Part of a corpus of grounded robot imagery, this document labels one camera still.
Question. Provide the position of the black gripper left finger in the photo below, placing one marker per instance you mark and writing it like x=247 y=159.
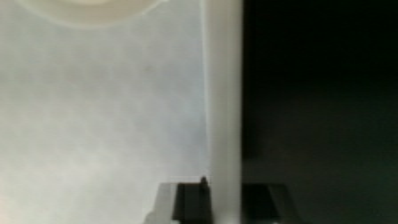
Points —
x=181 y=204

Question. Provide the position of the white desk tabletop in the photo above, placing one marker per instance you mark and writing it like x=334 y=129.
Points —
x=119 y=109

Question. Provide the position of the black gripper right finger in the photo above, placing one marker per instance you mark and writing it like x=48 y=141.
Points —
x=266 y=205

